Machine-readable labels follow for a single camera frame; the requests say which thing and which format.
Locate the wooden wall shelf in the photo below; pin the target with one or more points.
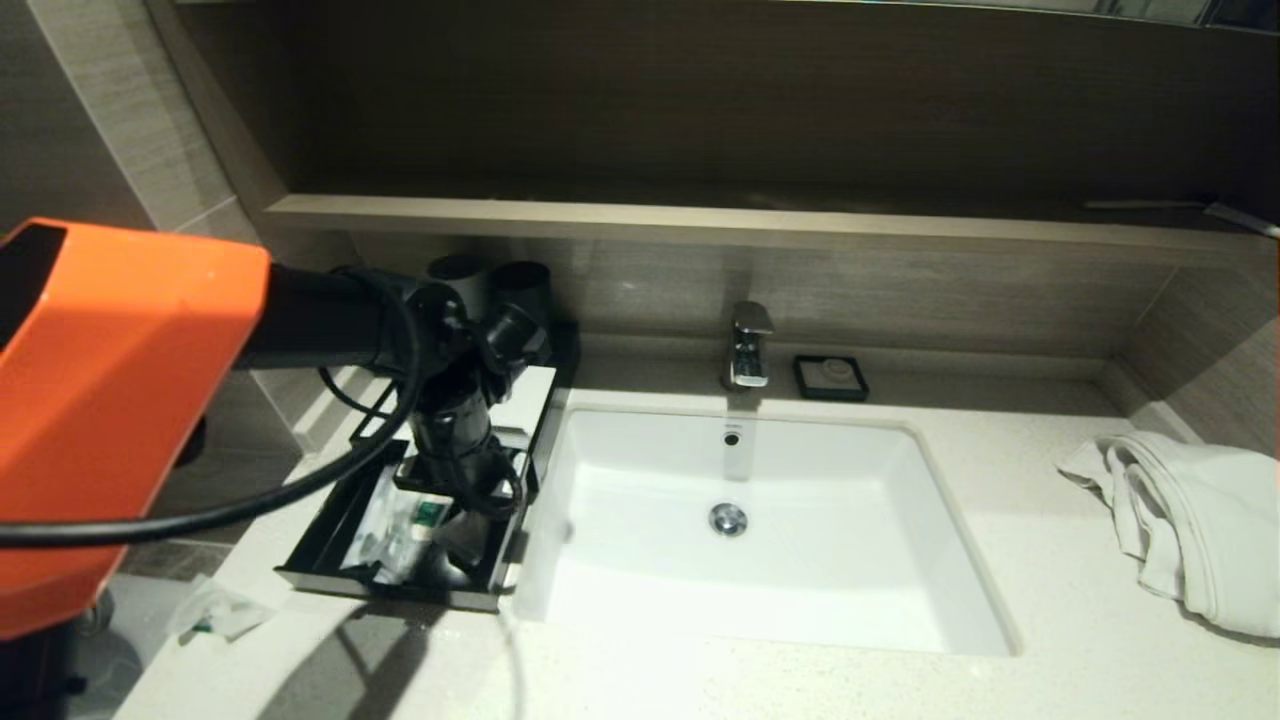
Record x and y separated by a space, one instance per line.
700 225

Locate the grey plastic cup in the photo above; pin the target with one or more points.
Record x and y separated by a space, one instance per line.
458 272

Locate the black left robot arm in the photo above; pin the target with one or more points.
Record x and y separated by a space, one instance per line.
120 400

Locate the chrome faucet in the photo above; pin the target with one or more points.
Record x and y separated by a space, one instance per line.
748 350

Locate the crumpled clear toiletry packet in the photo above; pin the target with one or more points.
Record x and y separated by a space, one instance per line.
222 610

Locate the round white soap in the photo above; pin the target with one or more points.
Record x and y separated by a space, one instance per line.
833 376

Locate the white bathtub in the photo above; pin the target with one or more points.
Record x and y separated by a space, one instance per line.
130 640

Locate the white sink basin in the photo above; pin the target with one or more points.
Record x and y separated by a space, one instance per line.
800 570

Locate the black soap dish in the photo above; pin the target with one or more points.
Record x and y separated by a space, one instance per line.
803 394

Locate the black cup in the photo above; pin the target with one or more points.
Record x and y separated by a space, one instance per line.
525 285

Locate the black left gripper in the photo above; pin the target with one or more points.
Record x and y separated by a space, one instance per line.
450 490

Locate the white towel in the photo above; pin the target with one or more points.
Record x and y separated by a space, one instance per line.
1200 520

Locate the chrome sink drain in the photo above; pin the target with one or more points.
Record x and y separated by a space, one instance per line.
728 520

